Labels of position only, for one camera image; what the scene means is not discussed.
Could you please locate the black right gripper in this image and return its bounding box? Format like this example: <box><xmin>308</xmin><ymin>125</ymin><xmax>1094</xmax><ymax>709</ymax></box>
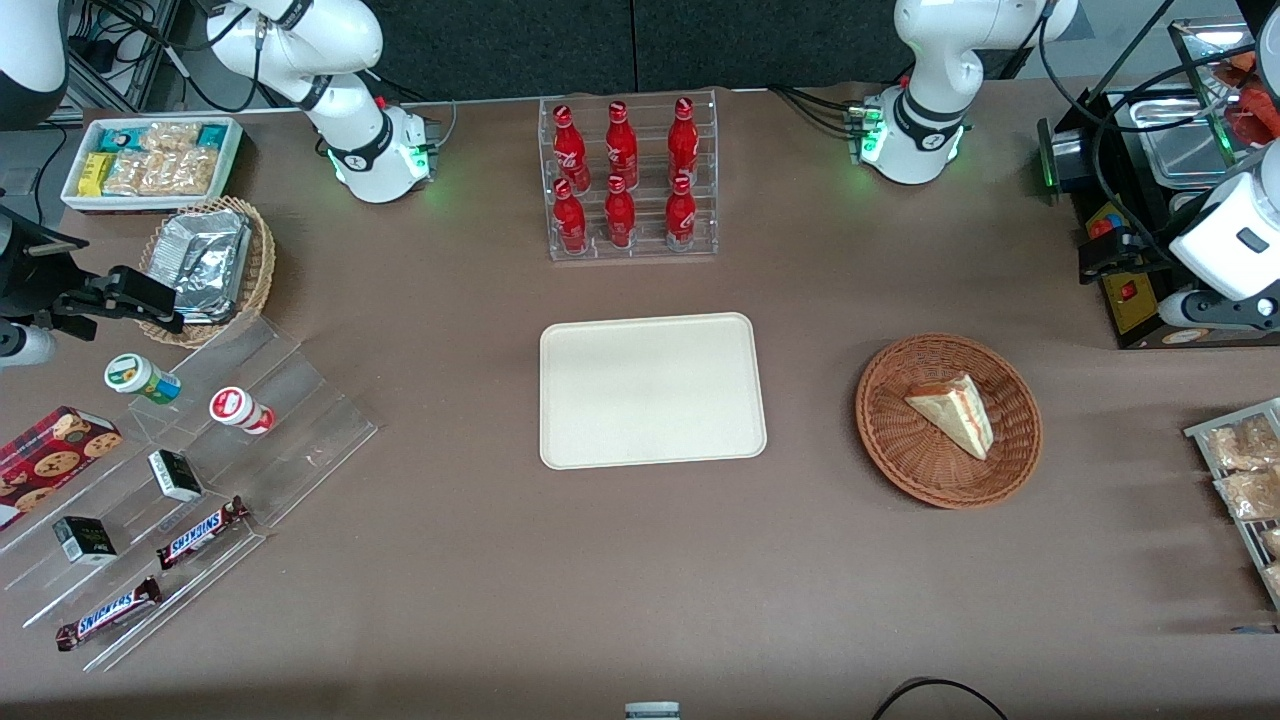
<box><xmin>0</xmin><ymin>205</ymin><xmax>187</xmax><ymax>342</ymax></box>

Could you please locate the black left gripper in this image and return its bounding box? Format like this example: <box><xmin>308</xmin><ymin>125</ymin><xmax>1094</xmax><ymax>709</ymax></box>
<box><xmin>1077</xmin><ymin>232</ymin><xmax>1169</xmax><ymax>287</ymax></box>

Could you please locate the triangular sandwich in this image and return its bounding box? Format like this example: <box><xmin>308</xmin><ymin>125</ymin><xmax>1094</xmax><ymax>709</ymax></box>
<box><xmin>904</xmin><ymin>372</ymin><xmax>995</xmax><ymax>461</ymax></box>

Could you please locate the tan wicker basket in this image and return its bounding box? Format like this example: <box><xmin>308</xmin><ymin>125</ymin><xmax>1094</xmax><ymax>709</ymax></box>
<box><xmin>137</xmin><ymin>196</ymin><xmax>277</xmax><ymax>349</ymax></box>

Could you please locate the grey metal snack tray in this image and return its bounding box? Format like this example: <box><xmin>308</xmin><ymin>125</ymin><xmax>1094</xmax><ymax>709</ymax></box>
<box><xmin>1183</xmin><ymin>397</ymin><xmax>1280</xmax><ymax>611</ymax></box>

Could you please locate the brown wicker basket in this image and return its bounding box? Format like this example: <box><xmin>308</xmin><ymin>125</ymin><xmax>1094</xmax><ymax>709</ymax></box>
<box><xmin>855</xmin><ymin>333</ymin><xmax>1044</xmax><ymax>511</ymax></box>

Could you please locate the cream plastic tray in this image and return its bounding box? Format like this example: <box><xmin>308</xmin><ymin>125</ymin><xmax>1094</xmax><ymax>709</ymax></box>
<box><xmin>539</xmin><ymin>312</ymin><xmax>768</xmax><ymax>471</ymax></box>

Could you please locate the black food display machine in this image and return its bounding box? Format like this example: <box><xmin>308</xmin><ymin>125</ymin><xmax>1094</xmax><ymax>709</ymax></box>
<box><xmin>1035</xmin><ymin>18</ymin><xmax>1280</xmax><ymax>351</ymax></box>

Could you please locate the green lid yogurt cup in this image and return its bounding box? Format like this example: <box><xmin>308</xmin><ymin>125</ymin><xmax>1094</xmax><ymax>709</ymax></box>
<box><xmin>104</xmin><ymin>353</ymin><xmax>183</xmax><ymax>405</ymax></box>

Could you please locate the silver foil packet stack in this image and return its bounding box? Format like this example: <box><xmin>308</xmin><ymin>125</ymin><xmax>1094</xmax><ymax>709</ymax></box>
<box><xmin>150</xmin><ymin>210</ymin><xmax>252</xmax><ymax>326</ymax></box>

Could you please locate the white plastic snack bin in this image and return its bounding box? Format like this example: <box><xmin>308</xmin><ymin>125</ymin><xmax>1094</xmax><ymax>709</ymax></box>
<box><xmin>60</xmin><ymin>116</ymin><xmax>244</xmax><ymax>215</ymax></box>

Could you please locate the clear bag of crackers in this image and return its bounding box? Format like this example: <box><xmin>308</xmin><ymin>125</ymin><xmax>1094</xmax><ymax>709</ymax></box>
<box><xmin>139</xmin><ymin>121</ymin><xmax>202</xmax><ymax>154</ymax></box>
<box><xmin>103</xmin><ymin>150</ymin><xmax>162</xmax><ymax>197</ymax></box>
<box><xmin>158</xmin><ymin>147</ymin><xmax>220</xmax><ymax>197</ymax></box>

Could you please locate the stainless steel pan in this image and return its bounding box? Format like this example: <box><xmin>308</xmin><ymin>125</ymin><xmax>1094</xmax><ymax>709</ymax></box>
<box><xmin>1137</xmin><ymin>94</ymin><xmax>1247</xmax><ymax>187</ymax></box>

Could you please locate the red lid yogurt cup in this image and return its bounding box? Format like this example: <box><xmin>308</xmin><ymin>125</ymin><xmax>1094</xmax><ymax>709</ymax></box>
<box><xmin>208</xmin><ymin>386</ymin><xmax>276</xmax><ymax>436</ymax></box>

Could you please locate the red plaid cookie box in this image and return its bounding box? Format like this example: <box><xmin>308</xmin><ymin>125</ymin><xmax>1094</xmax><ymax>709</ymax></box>
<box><xmin>0</xmin><ymin>405</ymin><xmax>123</xmax><ymax>531</ymax></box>

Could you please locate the small black box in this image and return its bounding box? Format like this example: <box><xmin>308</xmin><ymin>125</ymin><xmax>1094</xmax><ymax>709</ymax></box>
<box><xmin>52</xmin><ymin>516</ymin><xmax>119</xmax><ymax>566</ymax></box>
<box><xmin>147</xmin><ymin>449</ymin><xmax>204</xmax><ymax>503</ymax></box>

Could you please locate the clear acrylic stepped riser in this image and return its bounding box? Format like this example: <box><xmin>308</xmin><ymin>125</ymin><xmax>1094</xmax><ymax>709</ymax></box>
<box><xmin>128</xmin><ymin>315</ymin><xmax>380</xmax><ymax>529</ymax></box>
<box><xmin>0</xmin><ymin>430</ymin><xmax>269</xmax><ymax>673</ymax></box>

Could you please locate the Snickers chocolate bar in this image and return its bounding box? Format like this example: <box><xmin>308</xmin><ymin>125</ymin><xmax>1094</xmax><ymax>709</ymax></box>
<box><xmin>155</xmin><ymin>496</ymin><xmax>251</xmax><ymax>571</ymax></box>
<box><xmin>55</xmin><ymin>577</ymin><xmax>163</xmax><ymax>652</ymax></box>

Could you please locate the red cola bottle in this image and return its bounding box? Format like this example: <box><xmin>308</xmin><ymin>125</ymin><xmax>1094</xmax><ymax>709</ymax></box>
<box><xmin>552</xmin><ymin>104</ymin><xmax>591</xmax><ymax>193</ymax></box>
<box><xmin>552</xmin><ymin>178</ymin><xmax>590</xmax><ymax>255</ymax></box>
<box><xmin>604</xmin><ymin>175</ymin><xmax>638</xmax><ymax>250</ymax></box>
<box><xmin>667</xmin><ymin>96</ymin><xmax>701</xmax><ymax>186</ymax></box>
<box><xmin>604</xmin><ymin>100</ymin><xmax>640</xmax><ymax>189</ymax></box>
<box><xmin>665</xmin><ymin>174</ymin><xmax>698</xmax><ymax>252</ymax></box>

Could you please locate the clear acrylic bottle rack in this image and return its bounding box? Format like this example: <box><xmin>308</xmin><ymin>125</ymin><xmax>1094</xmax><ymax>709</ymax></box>
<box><xmin>538</xmin><ymin>88</ymin><xmax>719</xmax><ymax>263</ymax></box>

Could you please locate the aluminium frame profile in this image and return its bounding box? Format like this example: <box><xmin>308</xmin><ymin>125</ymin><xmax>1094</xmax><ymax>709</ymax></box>
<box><xmin>62</xmin><ymin>0</ymin><xmax>186</xmax><ymax>113</ymax></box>

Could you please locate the black looped cable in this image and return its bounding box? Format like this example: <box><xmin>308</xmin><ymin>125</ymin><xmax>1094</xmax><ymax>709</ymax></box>
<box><xmin>870</xmin><ymin>677</ymin><xmax>1011</xmax><ymax>720</ymax></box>

